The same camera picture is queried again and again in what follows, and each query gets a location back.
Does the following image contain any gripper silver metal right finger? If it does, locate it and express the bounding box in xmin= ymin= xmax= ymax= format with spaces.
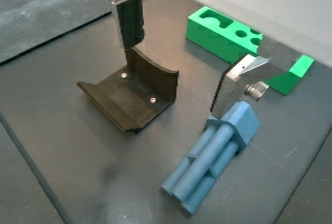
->
xmin=210 ymin=37 xmax=301 ymax=118

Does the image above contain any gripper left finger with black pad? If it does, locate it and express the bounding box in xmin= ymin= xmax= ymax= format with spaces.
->
xmin=110 ymin=0 xmax=144 ymax=49

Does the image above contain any blue three prong object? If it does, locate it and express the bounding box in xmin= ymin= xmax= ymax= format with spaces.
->
xmin=161 ymin=101 xmax=260 ymax=214

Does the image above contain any green shape sorter board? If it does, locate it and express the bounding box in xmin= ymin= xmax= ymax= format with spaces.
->
xmin=186 ymin=7 xmax=313 ymax=96

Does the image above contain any black curved fixture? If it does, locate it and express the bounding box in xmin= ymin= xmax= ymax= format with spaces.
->
xmin=78 ymin=48 xmax=179 ymax=132

